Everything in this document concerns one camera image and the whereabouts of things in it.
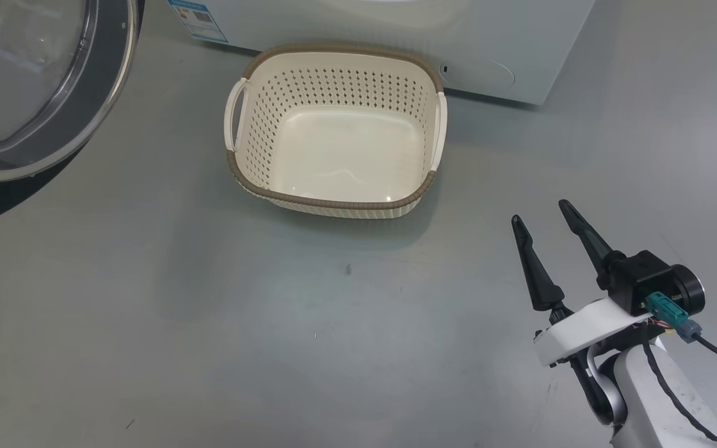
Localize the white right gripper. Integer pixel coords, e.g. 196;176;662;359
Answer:
511;199;653;425

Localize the white washing machine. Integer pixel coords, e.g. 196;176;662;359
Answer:
167;0;596;105

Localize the cream perforated laundry basket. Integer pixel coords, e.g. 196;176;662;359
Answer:
224;44;448;220

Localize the blue energy label sticker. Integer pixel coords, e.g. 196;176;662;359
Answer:
167;0;230;44

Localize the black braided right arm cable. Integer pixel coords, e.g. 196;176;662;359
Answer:
640;324;717;448

